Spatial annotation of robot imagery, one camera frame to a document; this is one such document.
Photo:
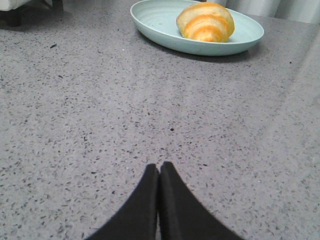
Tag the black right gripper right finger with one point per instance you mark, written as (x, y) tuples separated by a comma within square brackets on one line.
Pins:
[(181, 215)]

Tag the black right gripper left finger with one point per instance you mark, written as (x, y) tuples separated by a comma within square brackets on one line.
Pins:
[(137, 218)]

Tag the golden croissant bread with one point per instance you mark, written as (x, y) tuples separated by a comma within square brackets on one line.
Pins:
[(206, 21)]

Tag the light green plate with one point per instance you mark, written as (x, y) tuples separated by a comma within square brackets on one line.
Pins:
[(156, 20)]

